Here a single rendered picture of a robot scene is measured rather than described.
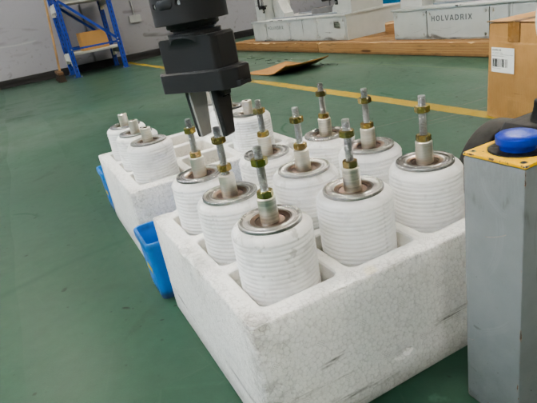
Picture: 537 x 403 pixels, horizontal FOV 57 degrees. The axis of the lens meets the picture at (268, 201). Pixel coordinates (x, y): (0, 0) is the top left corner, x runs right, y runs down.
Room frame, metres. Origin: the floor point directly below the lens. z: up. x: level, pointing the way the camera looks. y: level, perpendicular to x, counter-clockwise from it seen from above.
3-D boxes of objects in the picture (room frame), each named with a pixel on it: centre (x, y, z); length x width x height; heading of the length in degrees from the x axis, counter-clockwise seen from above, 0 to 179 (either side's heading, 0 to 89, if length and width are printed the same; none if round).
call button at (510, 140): (0.44, -0.24, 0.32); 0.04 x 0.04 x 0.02
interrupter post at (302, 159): (0.68, -0.06, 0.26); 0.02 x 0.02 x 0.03
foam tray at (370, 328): (0.68, -0.06, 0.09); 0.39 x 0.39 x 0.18; 24
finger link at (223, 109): (0.62, 0.03, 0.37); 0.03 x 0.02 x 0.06; 146
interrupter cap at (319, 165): (0.68, -0.06, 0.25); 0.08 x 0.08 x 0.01
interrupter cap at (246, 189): (0.63, 0.05, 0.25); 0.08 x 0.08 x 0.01
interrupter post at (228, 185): (0.63, 0.05, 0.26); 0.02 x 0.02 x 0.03
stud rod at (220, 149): (0.63, 0.05, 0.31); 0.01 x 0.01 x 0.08
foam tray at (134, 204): (1.18, 0.16, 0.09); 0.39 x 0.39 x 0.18; 23
